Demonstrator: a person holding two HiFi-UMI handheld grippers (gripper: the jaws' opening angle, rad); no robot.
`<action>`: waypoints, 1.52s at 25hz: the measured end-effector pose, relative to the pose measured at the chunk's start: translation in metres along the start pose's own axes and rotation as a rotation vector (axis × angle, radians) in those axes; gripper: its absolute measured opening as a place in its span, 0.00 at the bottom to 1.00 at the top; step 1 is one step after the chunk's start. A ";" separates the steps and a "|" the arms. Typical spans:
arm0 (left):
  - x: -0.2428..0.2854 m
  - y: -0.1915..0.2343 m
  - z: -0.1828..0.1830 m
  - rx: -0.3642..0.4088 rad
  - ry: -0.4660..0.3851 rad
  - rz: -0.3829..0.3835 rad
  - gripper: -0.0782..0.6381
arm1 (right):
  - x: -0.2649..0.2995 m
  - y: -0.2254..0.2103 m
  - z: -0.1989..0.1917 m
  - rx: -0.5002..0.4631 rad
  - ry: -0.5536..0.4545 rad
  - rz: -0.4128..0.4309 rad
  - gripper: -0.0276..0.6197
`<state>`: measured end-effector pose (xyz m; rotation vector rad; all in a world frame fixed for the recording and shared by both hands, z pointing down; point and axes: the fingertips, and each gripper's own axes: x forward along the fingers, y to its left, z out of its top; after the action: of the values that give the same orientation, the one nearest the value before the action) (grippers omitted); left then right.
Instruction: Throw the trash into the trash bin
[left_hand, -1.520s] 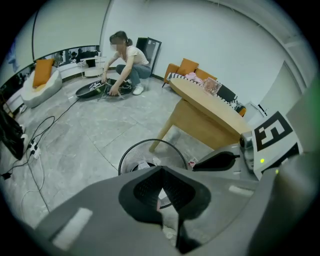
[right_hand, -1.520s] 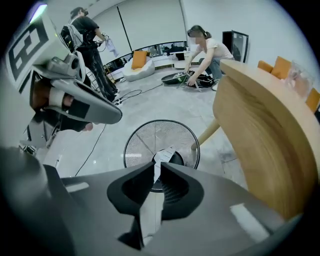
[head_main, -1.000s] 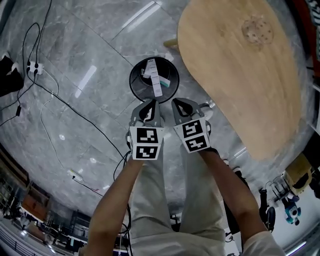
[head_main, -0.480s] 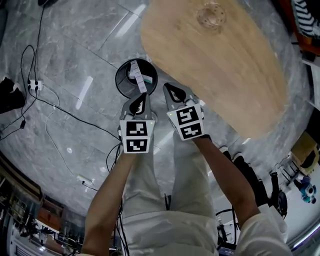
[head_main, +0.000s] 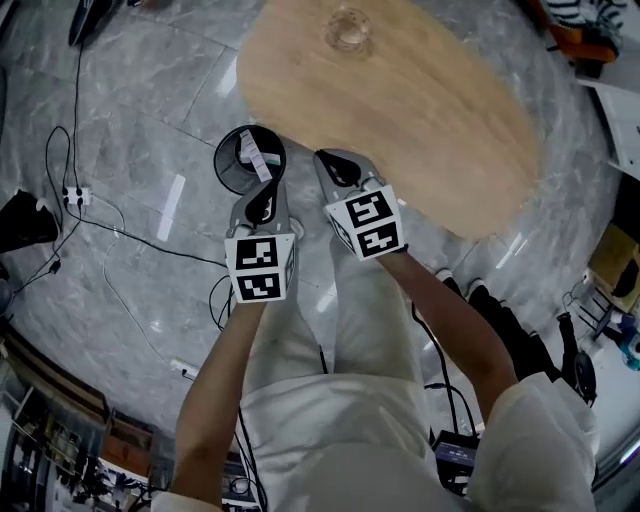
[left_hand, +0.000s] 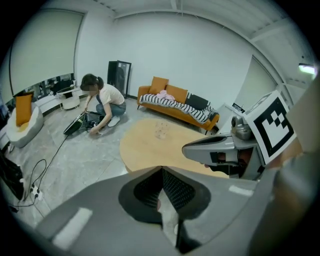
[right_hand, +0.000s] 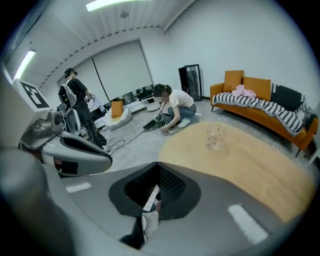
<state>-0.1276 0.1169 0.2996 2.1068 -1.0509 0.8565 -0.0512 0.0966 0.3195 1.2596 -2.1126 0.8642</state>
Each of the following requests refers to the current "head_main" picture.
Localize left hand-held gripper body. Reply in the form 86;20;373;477
223;229;301;305

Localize person's white shirt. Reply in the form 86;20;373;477
149;372;601;512

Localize person's left forearm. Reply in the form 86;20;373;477
169;298;267;504

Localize black mesh waste bin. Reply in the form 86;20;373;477
213;125;290;198

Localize clear glass cup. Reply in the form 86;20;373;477
322;4;376;55

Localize black cable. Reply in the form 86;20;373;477
44;42;85;221
74;204;236;331

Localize white sideboard cabinet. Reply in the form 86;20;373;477
576;77;640;172

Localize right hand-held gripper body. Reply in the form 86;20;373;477
322;183;409;263

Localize white power strip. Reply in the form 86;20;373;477
61;184;95;208
168;356;200;380

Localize brown cardboard box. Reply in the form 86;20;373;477
586;222;640;300

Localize black white striped blanket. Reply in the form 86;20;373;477
544;0;627;32

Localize black electronic box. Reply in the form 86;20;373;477
428;427;485;497

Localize person's right forearm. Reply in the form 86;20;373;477
383;248;520;404

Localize wooden coffee table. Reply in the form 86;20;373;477
234;0;542;242

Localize person's pale trousers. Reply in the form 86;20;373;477
238;219;427;401

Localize blue white toy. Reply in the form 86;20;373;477
614;327;640;373

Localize dark shelving unit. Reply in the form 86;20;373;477
0;329;177;512

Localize white printed strip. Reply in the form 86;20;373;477
238;130;273;183

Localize white cable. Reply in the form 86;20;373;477
91;194;176;369

